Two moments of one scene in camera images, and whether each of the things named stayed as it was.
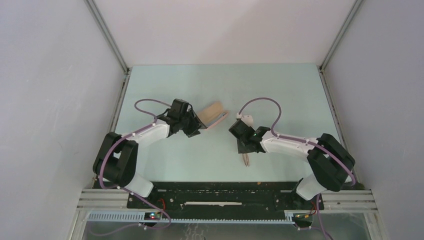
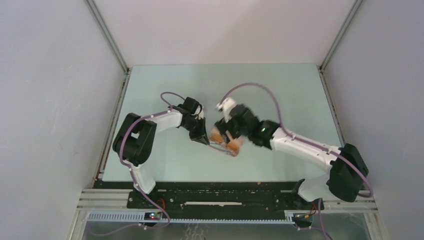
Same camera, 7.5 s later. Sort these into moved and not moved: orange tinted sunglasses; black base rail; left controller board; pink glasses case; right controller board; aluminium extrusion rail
Moved: orange tinted sunglasses; pink glasses case
Not moved: left controller board; aluminium extrusion rail; right controller board; black base rail
